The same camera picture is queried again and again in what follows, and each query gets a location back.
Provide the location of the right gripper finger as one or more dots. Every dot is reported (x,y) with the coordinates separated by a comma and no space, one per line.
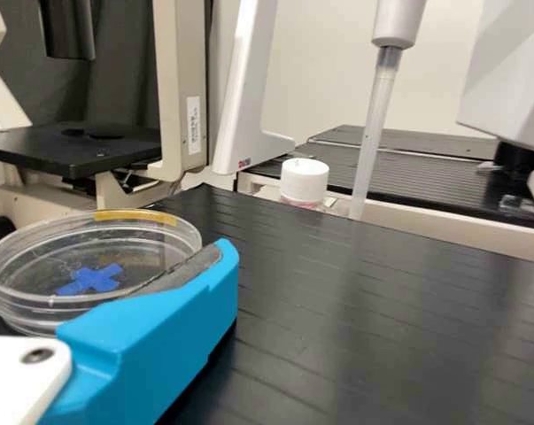
(160,327)

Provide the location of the petri dish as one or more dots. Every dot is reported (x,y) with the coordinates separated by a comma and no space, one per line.
(49,261)

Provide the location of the black platform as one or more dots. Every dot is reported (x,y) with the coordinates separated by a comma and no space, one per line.
(359,310)
(426,177)
(426,136)

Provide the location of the white-capped bottle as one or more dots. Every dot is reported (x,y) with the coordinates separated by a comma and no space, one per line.
(304,177)

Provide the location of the white pipette stand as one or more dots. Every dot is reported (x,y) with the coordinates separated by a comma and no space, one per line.
(253,88)

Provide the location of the cream microscope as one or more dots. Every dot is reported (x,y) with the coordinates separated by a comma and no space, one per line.
(178,66)

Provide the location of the pipette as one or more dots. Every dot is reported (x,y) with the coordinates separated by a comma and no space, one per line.
(395,22)

